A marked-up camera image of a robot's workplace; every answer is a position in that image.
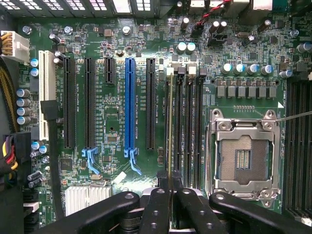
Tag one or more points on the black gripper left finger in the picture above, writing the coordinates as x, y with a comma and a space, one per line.
102, 214

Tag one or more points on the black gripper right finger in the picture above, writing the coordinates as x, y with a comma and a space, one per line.
243, 217

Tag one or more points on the black RAM slot white latch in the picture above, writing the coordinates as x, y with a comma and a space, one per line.
189, 122
167, 109

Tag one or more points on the silver finned heat sink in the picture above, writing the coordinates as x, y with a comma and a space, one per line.
87, 198

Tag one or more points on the blue slot retention clip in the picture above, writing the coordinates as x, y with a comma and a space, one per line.
132, 162
90, 161

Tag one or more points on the silver CPU socket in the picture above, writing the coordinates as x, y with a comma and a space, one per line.
243, 158

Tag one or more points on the thin metal locking lever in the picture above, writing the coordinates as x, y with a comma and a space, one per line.
208, 165
292, 117

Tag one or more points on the green motherboard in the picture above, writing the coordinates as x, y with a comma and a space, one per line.
141, 122

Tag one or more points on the long black expansion slot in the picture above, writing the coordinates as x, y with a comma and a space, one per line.
151, 104
90, 104
69, 104

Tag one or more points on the blue expansion slot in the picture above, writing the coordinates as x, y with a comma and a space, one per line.
130, 104

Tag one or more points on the silver blue capacitor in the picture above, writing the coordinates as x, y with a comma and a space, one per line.
252, 69
266, 70
191, 47
34, 72
304, 47
23, 120
226, 68
181, 47
23, 102
285, 73
23, 93
23, 111
34, 62
239, 69

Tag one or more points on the short black expansion slot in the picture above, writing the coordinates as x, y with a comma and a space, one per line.
110, 71

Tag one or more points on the white expansion slot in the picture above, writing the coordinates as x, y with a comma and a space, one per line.
46, 78

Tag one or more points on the silver mounting screw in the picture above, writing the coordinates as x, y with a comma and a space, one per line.
126, 29
294, 32
26, 29
68, 29

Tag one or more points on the white power connector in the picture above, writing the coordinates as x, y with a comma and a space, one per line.
18, 46

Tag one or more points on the black fan header connector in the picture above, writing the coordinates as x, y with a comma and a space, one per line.
198, 30

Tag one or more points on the black PC case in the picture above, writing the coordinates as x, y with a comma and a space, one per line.
61, 13

